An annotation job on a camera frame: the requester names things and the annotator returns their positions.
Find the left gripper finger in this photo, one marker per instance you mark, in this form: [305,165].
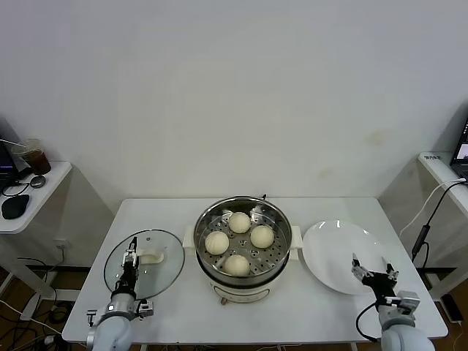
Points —
[127,260]
[133,246]

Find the black laptop with lit screen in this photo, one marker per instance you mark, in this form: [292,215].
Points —
[461,153]

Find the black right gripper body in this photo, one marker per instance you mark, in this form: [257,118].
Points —
[382,285]

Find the black floor power strip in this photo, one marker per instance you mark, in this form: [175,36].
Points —
[451,309]

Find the white steamed baozi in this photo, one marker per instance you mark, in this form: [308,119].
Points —
[217,243]
[237,265]
[262,235]
[239,222]

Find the cream electric pot base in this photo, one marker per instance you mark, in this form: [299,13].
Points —
[241,292]

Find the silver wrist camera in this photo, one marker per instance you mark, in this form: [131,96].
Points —
[145,309]
[407,301]

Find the round clear cup lid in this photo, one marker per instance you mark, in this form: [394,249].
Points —
[38,181]

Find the white round plate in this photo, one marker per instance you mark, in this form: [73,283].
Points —
[329,256]

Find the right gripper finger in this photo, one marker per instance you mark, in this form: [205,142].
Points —
[360,273]
[392,274]

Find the white wall socket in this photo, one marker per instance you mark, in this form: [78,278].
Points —
[61,243]

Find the dark laptop beside coffee cup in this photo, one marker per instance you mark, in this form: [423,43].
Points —
[7,157]

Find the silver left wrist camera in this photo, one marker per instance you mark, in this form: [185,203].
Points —
[145,309]

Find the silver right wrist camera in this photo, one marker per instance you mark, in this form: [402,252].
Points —
[407,301]

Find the white side table with mouse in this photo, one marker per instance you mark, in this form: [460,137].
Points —
[55,175]

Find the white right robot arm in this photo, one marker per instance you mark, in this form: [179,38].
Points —
[402,336]

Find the stainless steel steamer basket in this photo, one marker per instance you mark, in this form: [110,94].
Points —
[188,239]

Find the black computer mouse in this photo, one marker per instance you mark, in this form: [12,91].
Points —
[14,206]

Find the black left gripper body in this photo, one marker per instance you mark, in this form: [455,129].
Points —
[128,279]

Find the plastic cup of iced coffee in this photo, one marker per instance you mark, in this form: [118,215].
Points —
[38,161]

